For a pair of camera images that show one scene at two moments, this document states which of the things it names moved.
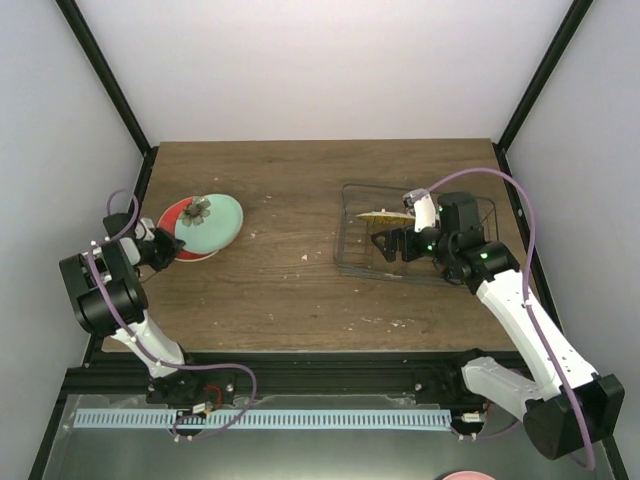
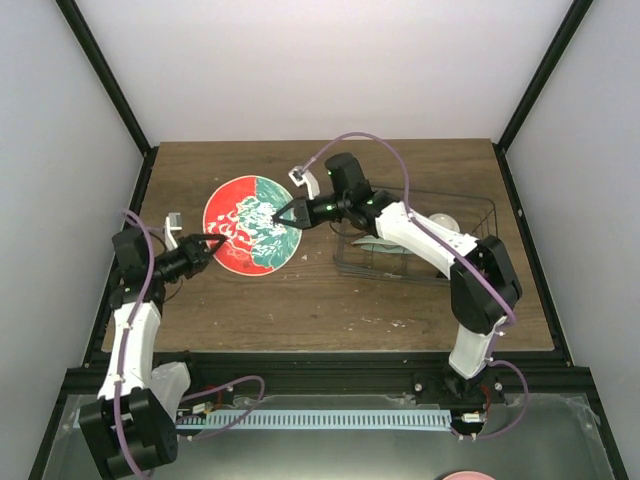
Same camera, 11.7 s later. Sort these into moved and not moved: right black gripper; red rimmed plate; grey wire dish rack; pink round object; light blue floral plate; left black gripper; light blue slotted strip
Moved: left black gripper; red rimmed plate; light blue floral plate; right black gripper
Not moved: light blue slotted strip; pink round object; grey wire dish rack
